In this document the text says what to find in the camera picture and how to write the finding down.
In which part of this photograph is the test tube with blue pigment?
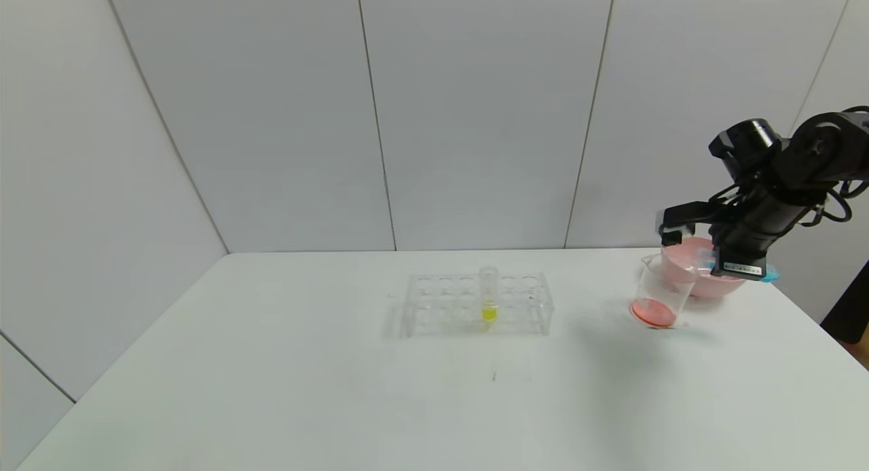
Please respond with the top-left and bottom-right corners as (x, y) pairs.
(703, 259), (781, 284)

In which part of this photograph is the clear acrylic test tube rack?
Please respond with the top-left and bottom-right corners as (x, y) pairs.
(401, 273), (554, 337)

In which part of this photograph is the test tube with yellow pigment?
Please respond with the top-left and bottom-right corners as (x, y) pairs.
(479, 266), (501, 322)

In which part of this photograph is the clear glass beaker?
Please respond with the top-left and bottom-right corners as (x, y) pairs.
(631, 254), (698, 329)

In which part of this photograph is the pink plastic bowl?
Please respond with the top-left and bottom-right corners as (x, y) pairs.
(660, 236), (752, 299)

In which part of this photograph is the black background object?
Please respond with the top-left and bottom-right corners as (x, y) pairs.
(819, 259), (869, 347)

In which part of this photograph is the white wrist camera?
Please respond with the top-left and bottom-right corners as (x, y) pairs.
(656, 202), (719, 248)

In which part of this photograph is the black cable with white tag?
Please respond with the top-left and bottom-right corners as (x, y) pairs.
(805, 178), (869, 226)

